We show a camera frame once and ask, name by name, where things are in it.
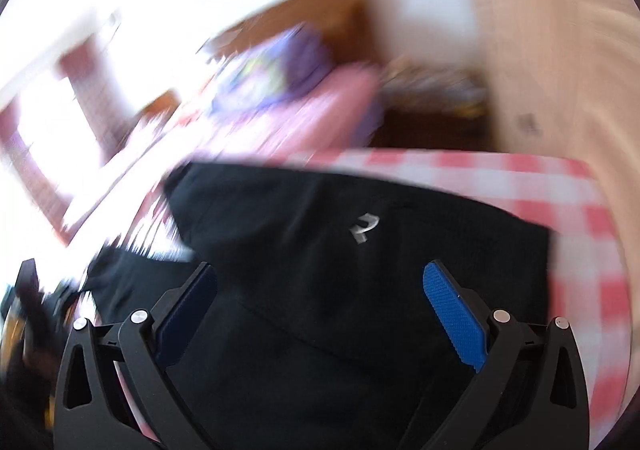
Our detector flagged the black pants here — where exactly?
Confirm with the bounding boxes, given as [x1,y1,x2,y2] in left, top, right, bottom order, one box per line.
[86,163,551,449]

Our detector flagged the purple floral pillow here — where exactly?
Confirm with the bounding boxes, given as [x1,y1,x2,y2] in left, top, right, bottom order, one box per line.
[210,24,334,114]

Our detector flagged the beige wooden wardrobe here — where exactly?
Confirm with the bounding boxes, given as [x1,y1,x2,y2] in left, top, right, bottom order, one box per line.
[451,0,640,241]

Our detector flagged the dark red curtain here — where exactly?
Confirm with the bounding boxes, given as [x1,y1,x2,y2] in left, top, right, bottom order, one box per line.
[1,97,73,245]
[56,34,132,163]

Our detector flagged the brown wooden headboard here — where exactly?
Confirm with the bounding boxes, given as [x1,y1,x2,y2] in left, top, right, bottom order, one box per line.
[204,0,384,64]

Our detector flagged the cluttered bedside table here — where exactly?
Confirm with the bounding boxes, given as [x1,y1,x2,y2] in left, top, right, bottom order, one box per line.
[378,57,488,116]

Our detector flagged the red white checkered sheet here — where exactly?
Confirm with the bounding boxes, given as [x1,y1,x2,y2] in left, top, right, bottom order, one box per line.
[64,146,634,450]

